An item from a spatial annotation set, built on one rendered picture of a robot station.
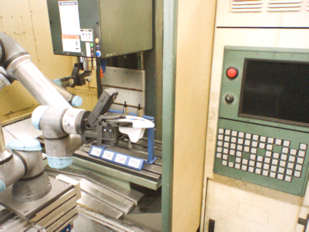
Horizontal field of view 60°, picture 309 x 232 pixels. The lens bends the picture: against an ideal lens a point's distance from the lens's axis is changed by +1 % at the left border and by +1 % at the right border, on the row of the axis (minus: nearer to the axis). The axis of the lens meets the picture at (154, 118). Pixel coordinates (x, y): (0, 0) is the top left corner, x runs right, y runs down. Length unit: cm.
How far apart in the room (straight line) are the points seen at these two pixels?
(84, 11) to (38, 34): 137
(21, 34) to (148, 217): 215
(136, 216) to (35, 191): 75
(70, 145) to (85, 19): 111
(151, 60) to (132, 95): 38
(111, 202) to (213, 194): 65
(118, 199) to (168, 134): 90
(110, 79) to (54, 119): 181
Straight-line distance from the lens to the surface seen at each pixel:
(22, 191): 120
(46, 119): 82
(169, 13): 98
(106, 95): 72
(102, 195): 189
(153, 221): 170
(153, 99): 242
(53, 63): 327
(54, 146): 85
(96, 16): 178
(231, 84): 136
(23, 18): 306
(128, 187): 191
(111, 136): 73
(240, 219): 174
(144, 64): 240
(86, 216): 164
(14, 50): 102
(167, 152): 110
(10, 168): 107
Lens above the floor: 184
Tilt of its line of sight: 20 degrees down
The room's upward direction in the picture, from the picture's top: straight up
